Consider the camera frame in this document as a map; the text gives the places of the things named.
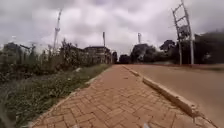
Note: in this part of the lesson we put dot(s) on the pole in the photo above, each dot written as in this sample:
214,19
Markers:
139,37
103,39

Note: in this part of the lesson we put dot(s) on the concrete kerb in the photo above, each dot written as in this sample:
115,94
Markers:
166,94

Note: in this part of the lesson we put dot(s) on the grey asphalt road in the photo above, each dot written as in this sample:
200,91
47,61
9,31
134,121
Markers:
196,86

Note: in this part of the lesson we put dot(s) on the red brick path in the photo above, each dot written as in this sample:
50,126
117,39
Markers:
113,96

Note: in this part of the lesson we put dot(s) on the robot's own part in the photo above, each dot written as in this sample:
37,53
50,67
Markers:
146,126

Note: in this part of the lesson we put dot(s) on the grass verge with weeds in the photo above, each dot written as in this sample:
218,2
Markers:
36,93

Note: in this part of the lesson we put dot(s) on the row of bushes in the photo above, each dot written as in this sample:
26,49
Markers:
33,60

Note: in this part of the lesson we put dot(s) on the building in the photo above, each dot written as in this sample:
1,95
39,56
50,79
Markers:
96,53

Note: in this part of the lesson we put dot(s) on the row of trees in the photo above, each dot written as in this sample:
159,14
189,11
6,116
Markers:
186,50

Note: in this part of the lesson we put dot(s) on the double pole pylon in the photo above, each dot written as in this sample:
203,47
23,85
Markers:
185,33

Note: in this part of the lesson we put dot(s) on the lattice mast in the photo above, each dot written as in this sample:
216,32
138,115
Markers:
57,30

